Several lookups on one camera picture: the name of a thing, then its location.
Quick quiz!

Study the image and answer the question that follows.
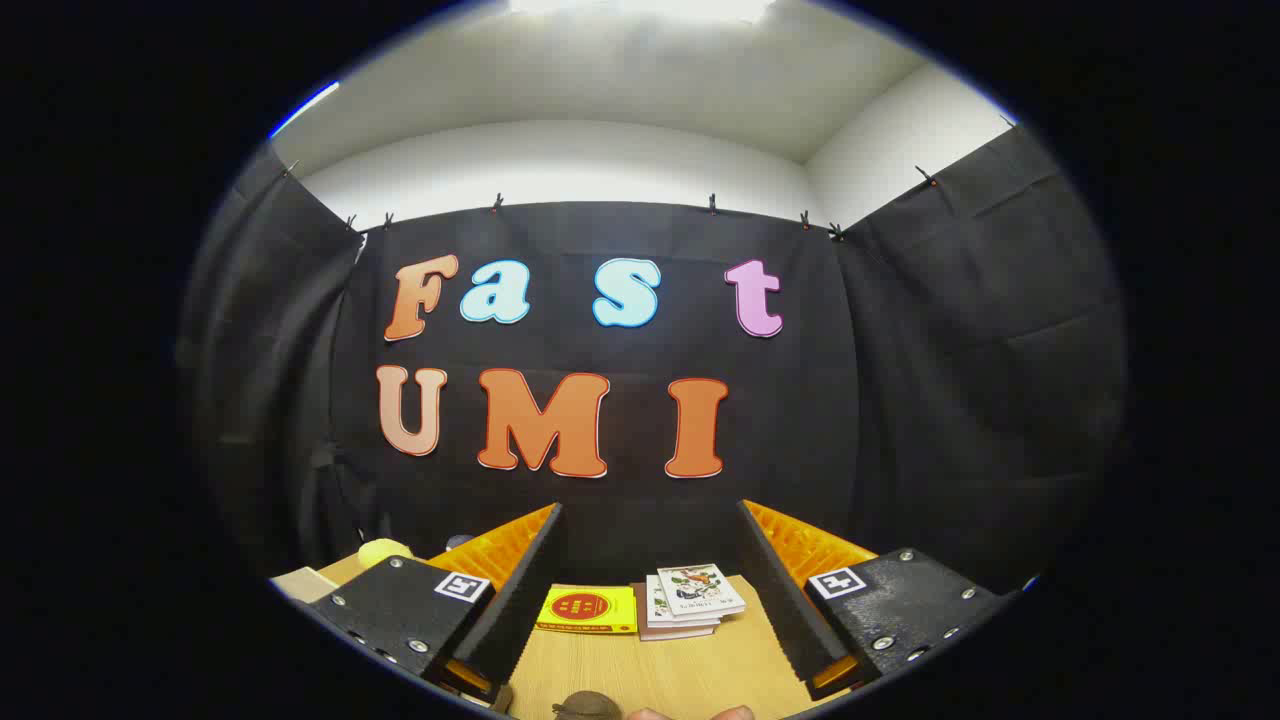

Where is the white floral print book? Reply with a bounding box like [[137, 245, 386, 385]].
[[657, 563, 746, 619]]

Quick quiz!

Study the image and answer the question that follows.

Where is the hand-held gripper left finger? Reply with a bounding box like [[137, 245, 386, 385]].
[[300, 502, 564, 706]]

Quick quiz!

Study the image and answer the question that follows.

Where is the black backdrop cloth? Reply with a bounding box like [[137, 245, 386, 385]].
[[178, 125, 1131, 601]]

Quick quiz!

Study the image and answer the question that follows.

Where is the yellow book with red circle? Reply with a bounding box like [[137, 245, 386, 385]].
[[535, 585, 639, 636]]

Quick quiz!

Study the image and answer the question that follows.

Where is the pale pink book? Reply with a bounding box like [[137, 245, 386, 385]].
[[632, 583, 716, 641]]

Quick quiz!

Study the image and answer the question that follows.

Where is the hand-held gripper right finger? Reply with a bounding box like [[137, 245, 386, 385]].
[[737, 499, 1021, 701]]

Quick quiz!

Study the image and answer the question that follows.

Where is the white illustrated book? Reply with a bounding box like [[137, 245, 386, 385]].
[[648, 575, 723, 629]]

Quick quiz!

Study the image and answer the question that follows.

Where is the cream fabric storage box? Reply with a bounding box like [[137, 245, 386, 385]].
[[270, 565, 341, 606]]

